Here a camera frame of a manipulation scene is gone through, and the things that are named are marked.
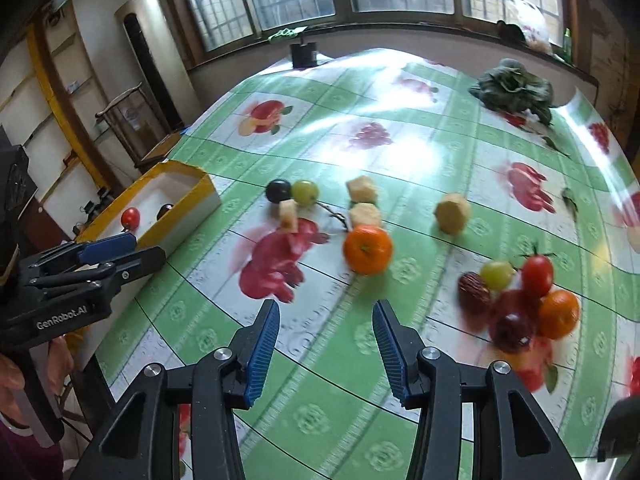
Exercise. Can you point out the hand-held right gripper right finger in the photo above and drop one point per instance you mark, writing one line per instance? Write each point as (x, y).
(390, 350)

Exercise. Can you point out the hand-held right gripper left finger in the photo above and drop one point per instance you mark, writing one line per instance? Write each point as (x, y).
(262, 350)

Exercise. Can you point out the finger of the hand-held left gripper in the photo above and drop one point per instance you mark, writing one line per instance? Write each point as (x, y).
(112, 245)
(135, 265)

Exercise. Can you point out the yellow cardboard box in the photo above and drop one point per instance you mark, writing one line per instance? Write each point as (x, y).
(165, 195)

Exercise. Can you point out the orange tangerine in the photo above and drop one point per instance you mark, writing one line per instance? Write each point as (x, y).
(559, 314)
(367, 250)

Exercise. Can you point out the red dried date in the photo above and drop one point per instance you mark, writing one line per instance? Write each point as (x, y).
(475, 292)

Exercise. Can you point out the person's left forearm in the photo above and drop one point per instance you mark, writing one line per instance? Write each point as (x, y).
(25, 455)

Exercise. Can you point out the person's left hand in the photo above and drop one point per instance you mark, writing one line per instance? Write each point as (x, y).
(61, 365)

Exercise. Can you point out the small red cherry tomato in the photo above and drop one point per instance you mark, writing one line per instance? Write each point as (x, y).
(131, 217)

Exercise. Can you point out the dark purple grape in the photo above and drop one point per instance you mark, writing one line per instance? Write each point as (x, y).
(164, 210)

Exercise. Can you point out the brown wooden stool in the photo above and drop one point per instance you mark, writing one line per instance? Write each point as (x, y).
(160, 150)

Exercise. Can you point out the dark purple plum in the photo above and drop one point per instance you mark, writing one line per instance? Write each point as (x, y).
(512, 331)

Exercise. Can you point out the wooden rack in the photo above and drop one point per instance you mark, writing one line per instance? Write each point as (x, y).
(130, 120)

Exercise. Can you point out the green grape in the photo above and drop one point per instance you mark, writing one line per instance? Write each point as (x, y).
(496, 274)
(305, 192)

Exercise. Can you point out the small beige fruit chunk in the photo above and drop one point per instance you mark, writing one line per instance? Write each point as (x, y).
(287, 215)

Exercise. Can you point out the white shelf unit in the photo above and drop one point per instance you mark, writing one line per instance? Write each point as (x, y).
(60, 110)

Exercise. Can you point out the brown twig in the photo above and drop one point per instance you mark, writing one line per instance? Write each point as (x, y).
(332, 213)

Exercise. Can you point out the large beige fruit chunk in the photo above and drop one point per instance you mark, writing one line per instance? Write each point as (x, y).
(452, 213)

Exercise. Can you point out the black grape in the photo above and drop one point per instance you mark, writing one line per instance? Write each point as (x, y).
(278, 190)

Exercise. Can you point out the red tomato with stem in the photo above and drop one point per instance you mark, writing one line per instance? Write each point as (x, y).
(536, 275)

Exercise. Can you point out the white tower air conditioner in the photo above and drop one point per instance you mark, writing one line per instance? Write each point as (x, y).
(165, 50)

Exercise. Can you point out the green fruit print tablecloth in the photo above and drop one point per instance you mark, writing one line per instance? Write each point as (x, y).
(350, 135)

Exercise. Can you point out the loose green leaf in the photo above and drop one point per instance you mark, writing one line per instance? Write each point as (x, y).
(555, 145)
(570, 200)

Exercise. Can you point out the black cup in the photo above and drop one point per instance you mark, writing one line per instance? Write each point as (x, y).
(304, 55)

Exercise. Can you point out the green object on windowsill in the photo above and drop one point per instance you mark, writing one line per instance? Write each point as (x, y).
(285, 34)

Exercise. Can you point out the green leafy vegetable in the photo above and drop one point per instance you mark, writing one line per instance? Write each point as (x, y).
(515, 85)

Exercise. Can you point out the wooden framed window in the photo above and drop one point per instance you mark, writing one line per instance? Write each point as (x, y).
(345, 10)

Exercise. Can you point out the dark object on windowsill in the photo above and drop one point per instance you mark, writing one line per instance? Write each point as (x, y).
(510, 31)

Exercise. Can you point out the green bottle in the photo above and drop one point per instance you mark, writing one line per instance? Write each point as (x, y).
(567, 45)

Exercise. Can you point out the white plastic bag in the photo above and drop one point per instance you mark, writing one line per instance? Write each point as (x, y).
(530, 22)

